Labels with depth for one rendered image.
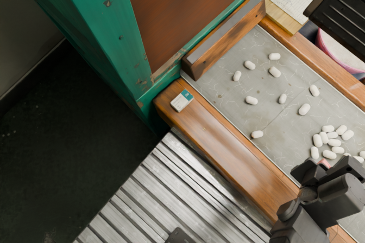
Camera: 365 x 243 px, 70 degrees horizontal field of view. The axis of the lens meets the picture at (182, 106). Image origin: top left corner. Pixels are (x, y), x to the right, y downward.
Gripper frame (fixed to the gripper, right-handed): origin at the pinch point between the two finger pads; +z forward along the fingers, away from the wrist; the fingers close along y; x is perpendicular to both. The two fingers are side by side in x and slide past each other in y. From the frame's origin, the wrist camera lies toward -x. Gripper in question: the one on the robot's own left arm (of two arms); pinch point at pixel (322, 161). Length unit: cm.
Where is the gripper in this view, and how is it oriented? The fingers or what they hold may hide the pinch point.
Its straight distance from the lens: 74.9
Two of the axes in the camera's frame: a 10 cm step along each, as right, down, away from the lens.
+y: -7.0, -6.9, 1.9
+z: 5.4, -3.5, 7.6
